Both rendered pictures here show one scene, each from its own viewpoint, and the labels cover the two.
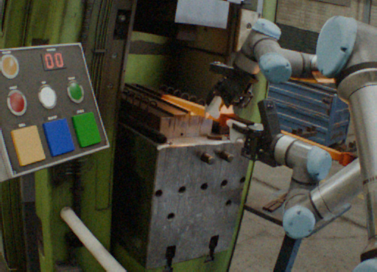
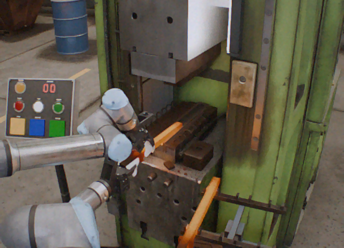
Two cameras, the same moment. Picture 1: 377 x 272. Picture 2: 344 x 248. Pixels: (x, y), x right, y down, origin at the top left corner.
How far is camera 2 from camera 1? 160 cm
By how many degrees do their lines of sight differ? 64
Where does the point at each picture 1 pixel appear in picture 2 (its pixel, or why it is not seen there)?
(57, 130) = (35, 124)
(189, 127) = (156, 150)
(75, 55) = (66, 86)
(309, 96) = not seen: outside the picture
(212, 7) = (159, 63)
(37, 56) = (40, 84)
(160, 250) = (135, 220)
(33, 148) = (19, 128)
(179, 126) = not seen: hidden behind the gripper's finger
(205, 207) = (163, 210)
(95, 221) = not seen: hidden behind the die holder
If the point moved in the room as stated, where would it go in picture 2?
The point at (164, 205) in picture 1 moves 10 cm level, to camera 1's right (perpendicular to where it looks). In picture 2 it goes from (132, 191) to (138, 205)
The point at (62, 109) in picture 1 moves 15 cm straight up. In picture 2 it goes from (45, 114) to (40, 84)
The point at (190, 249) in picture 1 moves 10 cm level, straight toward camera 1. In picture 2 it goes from (158, 233) to (138, 238)
